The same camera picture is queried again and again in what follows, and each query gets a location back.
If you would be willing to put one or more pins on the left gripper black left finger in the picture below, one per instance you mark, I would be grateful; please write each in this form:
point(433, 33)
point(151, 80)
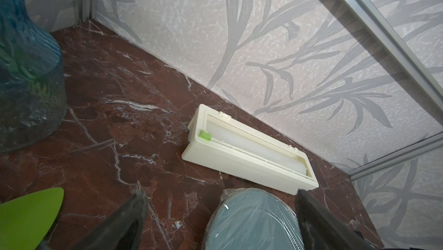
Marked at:
point(120, 231)

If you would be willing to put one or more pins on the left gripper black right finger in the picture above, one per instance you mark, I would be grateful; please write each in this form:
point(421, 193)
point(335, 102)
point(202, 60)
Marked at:
point(321, 230)

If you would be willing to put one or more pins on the white plastic wrap dispenser box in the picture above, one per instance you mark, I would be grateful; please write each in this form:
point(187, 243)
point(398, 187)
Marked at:
point(219, 142)

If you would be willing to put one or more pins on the green garden trowel yellow handle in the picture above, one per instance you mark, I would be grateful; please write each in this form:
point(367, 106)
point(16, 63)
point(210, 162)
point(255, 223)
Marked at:
point(26, 220)

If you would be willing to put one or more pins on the grey-green round plate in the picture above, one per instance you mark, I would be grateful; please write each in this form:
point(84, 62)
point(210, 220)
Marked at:
point(252, 220)

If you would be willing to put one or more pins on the flower bouquet in glass vase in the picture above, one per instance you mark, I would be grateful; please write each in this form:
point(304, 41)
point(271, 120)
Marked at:
point(33, 96)

